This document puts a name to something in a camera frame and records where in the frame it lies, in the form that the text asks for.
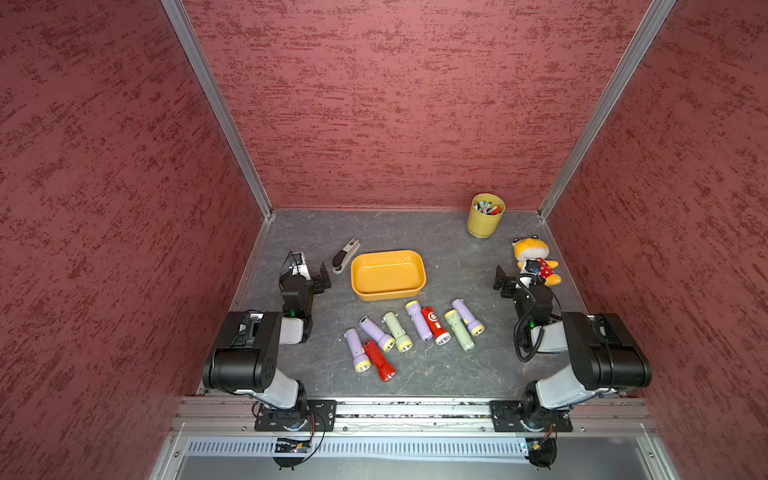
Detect aluminium front rail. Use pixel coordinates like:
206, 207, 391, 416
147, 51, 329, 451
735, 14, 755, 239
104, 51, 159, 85
170, 395, 659, 437

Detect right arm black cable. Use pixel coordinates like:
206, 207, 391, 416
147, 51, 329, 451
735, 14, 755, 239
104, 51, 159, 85
512, 272, 562, 364

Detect red flashlight white head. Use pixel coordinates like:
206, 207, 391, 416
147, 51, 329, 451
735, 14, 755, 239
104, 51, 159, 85
421, 307, 451, 345

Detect green flashlight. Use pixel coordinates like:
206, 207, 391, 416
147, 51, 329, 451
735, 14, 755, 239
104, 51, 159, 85
383, 312, 413, 353
444, 309, 475, 352

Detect right corner aluminium post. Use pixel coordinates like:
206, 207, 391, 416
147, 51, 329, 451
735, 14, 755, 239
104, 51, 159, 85
538, 0, 676, 223

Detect yellow pen cup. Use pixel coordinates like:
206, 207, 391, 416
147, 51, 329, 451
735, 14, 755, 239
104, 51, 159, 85
467, 193, 506, 239

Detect left corner aluminium post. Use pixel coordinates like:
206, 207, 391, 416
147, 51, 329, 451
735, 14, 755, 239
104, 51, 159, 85
161, 0, 274, 222

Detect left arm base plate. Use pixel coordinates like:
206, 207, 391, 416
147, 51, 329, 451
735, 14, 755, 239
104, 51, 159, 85
254, 399, 338, 433

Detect yellow plush toy red dress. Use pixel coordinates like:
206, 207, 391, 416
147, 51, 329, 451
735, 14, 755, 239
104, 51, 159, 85
512, 235, 562, 287

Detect yellow plastic storage box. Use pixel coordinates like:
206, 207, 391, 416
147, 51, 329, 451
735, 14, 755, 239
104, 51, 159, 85
350, 250, 427, 302

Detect corner aluminium post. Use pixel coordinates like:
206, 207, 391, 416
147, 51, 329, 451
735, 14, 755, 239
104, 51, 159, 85
161, 0, 274, 222
538, 0, 676, 223

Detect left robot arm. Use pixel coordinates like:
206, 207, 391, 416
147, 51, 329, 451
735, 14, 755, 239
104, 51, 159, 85
202, 252, 331, 431

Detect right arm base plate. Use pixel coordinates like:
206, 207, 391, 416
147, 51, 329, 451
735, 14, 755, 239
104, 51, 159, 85
488, 400, 573, 434

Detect purple flashlight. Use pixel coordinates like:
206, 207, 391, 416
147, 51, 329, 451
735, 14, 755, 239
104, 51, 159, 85
452, 298, 485, 336
344, 328, 371, 373
358, 316, 395, 352
406, 300, 433, 341

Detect pens in cup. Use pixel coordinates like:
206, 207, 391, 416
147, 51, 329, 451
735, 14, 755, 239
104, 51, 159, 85
474, 201, 504, 216

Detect red flashlight lower left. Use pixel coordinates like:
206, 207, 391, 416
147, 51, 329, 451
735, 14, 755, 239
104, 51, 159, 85
363, 340, 396, 382

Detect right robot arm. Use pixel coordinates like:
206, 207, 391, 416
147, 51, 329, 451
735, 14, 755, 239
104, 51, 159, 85
490, 267, 652, 432

